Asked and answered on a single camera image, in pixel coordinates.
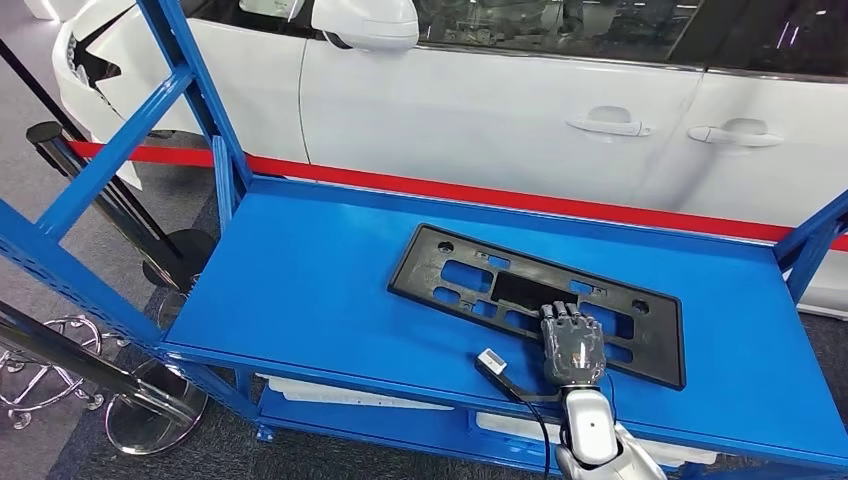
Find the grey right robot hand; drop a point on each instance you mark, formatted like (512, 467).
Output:
(573, 351)

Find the black plastic plate frame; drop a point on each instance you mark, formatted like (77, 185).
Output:
(424, 278)

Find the blue metal shelf rack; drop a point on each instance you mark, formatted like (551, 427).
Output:
(318, 298)

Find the white plastic tray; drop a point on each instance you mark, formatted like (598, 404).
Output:
(344, 395)
(510, 427)

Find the red barrier belt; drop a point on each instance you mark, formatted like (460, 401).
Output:
(397, 183)

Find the white car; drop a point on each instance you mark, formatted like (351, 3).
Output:
(464, 119)

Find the chrome chair base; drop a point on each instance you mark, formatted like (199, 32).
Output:
(50, 374)

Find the black barrier belt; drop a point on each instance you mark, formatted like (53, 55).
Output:
(33, 83)

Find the chrome stanchion post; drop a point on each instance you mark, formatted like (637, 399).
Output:
(156, 424)

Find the black stanchion post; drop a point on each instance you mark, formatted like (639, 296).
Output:
(99, 185)

